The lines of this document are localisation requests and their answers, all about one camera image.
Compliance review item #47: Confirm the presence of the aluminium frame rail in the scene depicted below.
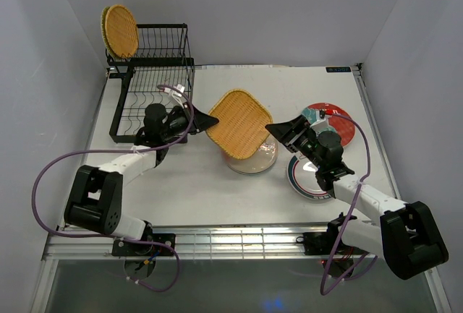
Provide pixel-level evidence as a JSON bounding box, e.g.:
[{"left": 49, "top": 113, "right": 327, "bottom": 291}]
[{"left": 42, "top": 228, "right": 435, "bottom": 262}]

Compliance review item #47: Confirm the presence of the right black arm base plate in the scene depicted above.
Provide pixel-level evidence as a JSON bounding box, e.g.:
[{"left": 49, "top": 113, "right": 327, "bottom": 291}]
[{"left": 295, "top": 232, "right": 365, "bottom": 256}]

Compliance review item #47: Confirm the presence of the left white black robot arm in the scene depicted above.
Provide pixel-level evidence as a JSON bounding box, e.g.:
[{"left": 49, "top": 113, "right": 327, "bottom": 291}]
[{"left": 64, "top": 85, "right": 219, "bottom": 255}]

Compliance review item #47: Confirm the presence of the blue table label sticker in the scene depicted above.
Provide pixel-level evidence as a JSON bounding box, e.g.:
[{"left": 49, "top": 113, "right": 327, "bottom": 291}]
[{"left": 326, "top": 67, "right": 352, "bottom": 73}]

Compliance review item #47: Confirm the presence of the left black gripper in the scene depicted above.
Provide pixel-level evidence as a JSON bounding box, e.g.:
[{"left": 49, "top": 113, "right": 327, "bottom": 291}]
[{"left": 161, "top": 101, "right": 218, "bottom": 141}]

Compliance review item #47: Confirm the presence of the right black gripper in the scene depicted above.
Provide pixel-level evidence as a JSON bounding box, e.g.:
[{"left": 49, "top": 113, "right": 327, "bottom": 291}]
[{"left": 266, "top": 115, "right": 326, "bottom": 170}]

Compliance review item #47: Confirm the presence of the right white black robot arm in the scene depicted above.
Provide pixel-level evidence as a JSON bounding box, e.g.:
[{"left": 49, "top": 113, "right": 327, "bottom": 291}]
[{"left": 266, "top": 116, "right": 449, "bottom": 280}]

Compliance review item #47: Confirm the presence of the orange round woven plate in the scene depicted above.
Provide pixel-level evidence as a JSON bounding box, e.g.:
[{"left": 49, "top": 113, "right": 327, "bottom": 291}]
[{"left": 105, "top": 4, "right": 139, "bottom": 59}]

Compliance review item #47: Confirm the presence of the black wire dish rack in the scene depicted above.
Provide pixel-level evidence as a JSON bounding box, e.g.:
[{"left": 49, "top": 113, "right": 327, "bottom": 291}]
[{"left": 106, "top": 23, "right": 195, "bottom": 143}]

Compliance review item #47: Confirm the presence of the pink and cream ceramic plate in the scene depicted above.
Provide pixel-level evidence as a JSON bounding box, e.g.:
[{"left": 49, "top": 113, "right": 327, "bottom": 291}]
[{"left": 223, "top": 135, "right": 279, "bottom": 175}]

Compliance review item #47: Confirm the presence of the orange square woven tray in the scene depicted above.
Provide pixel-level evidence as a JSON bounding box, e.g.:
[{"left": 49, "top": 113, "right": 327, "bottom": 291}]
[{"left": 206, "top": 89, "right": 273, "bottom": 160}]

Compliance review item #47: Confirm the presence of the white plate with green rim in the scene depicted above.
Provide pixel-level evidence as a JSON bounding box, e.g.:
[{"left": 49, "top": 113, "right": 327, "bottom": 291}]
[{"left": 286, "top": 155, "right": 332, "bottom": 201}]

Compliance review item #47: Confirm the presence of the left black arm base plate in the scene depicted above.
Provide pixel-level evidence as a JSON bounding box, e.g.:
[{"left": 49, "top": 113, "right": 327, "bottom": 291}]
[{"left": 111, "top": 233, "right": 177, "bottom": 257}]

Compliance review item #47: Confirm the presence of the green-rimmed round bamboo plate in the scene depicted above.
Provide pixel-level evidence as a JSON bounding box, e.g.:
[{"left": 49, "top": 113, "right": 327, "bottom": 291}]
[{"left": 100, "top": 6, "right": 110, "bottom": 53}]

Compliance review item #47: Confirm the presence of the red and teal floral plate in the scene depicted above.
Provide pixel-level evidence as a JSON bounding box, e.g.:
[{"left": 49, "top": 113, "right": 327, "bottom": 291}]
[{"left": 301, "top": 102, "right": 355, "bottom": 147}]

